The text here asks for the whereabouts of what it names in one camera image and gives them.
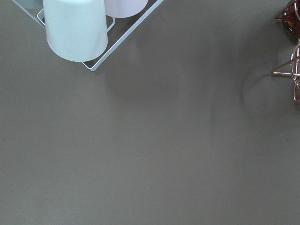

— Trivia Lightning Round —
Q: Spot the copper wire bottle basket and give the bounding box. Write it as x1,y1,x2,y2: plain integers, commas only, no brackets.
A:
271,0,300,103

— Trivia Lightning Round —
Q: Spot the tea bottle white cap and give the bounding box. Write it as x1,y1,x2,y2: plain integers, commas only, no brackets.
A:
282,5,300,38

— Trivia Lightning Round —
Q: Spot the pink plastic cup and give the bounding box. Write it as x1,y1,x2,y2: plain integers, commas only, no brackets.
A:
104,0,148,18

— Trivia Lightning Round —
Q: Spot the white plastic cup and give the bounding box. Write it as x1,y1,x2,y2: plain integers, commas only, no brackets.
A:
43,0,108,62

